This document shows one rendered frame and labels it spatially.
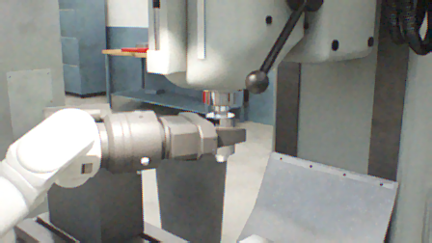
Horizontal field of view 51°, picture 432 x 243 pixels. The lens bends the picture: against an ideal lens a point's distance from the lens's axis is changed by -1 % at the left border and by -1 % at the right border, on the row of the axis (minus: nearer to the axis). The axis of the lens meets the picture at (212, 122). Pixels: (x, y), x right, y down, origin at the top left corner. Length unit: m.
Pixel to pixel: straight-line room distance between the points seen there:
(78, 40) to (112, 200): 6.97
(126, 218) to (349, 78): 0.57
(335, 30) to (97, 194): 0.57
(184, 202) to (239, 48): 2.15
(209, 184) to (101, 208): 1.73
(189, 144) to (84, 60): 7.34
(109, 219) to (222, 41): 0.54
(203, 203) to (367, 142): 1.81
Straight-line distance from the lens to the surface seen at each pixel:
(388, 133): 0.98
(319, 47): 0.72
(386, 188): 1.00
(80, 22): 7.92
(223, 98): 0.69
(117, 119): 0.65
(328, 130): 1.05
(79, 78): 7.97
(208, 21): 0.60
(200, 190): 2.67
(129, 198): 1.03
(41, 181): 0.60
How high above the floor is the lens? 1.42
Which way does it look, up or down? 14 degrees down
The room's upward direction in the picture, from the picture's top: straight up
